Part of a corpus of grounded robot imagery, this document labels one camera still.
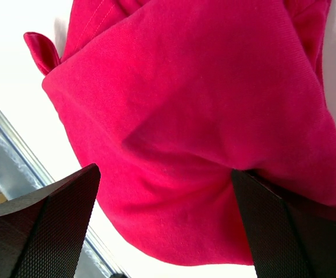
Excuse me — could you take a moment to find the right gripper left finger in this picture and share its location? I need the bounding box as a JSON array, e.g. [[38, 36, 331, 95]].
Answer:
[[0, 164, 101, 277]]

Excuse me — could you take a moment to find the aluminium front rail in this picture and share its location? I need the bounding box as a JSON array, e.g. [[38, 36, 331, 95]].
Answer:
[[0, 111, 128, 277]]

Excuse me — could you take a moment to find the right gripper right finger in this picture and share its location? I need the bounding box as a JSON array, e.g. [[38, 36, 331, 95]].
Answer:
[[231, 170, 336, 277]]

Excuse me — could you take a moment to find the magenta t shirt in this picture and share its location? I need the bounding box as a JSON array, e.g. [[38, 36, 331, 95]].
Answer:
[[24, 1, 336, 266]]

